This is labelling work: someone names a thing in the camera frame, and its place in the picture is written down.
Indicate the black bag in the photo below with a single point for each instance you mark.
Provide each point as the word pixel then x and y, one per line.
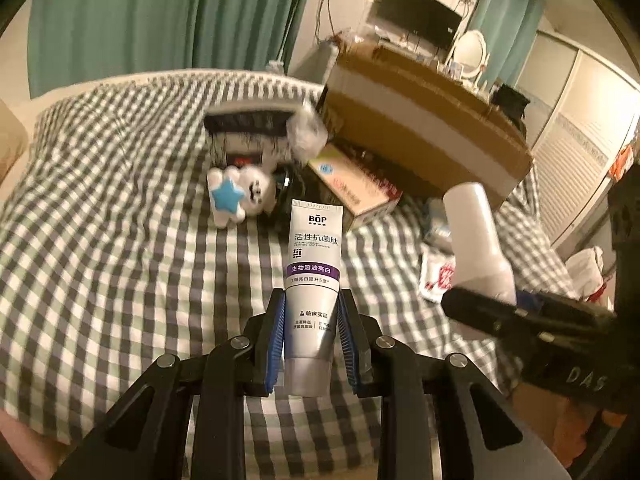
pixel 510 102

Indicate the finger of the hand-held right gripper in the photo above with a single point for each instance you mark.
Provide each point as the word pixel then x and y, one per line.
pixel 537 300
pixel 500 317

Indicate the white toothpaste tube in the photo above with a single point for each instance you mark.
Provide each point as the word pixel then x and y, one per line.
pixel 312 260

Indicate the black patterned box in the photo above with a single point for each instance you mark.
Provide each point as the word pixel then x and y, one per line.
pixel 250 122

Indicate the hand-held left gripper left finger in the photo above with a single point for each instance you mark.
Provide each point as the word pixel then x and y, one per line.
pixel 275 350

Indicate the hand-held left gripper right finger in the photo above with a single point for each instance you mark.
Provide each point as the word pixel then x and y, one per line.
pixel 349 350

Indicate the white oval vanity mirror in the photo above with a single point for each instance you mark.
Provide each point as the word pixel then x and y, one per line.
pixel 470 50

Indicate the cream pillow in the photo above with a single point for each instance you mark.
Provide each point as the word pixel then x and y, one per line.
pixel 10 140

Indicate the clear plastic bag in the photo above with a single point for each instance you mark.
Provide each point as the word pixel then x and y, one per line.
pixel 305 130

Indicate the narrow green curtain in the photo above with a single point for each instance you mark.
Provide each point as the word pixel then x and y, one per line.
pixel 510 10

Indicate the red hanging ornament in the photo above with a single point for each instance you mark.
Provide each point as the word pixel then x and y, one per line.
pixel 621 160

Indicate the wide green curtain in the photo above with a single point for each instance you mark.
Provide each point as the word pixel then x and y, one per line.
pixel 150 10

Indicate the white spray bottle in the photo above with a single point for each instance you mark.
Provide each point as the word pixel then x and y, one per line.
pixel 472 230

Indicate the white drawer unit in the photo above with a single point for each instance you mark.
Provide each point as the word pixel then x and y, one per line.
pixel 330 62

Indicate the black television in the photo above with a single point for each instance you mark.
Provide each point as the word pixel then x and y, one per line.
pixel 415 12

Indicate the silver foil packet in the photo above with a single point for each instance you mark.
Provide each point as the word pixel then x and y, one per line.
pixel 437 225

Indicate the small orange product box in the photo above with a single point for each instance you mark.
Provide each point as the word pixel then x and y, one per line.
pixel 345 180

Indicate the red and white snack wrapper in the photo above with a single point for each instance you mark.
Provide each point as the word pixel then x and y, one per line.
pixel 435 275

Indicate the white plush toy blue star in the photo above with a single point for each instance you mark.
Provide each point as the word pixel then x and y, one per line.
pixel 255 190

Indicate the cardboard box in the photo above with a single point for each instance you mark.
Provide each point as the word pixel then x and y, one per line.
pixel 425 125

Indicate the white crumpled bag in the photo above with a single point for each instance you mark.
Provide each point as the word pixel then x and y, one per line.
pixel 590 272

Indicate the white louvred wardrobe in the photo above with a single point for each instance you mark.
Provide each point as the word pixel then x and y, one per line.
pixel 575 135

